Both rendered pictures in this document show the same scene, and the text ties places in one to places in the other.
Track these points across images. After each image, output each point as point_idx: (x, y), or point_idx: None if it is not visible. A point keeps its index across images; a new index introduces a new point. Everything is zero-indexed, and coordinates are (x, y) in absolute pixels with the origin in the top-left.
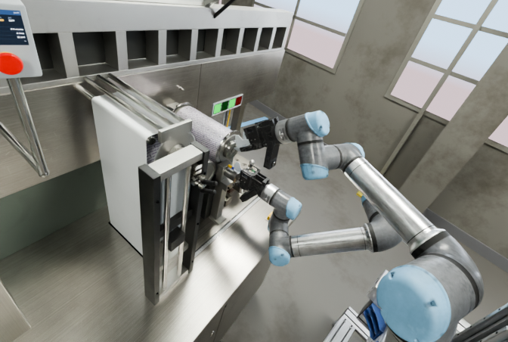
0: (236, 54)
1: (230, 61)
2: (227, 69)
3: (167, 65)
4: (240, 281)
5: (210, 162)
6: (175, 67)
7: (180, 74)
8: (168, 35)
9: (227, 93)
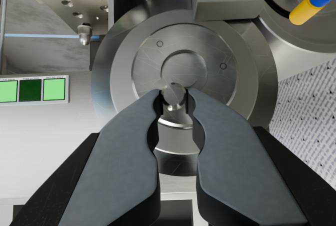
0: (10, 203)
1: (30, 191)
2: (34, 175)
3: (190, 197)
4: None
5: (304, 49)
6: (175, 192)
7: (162, 179)
8: (166, 222)
9: (26, 118)
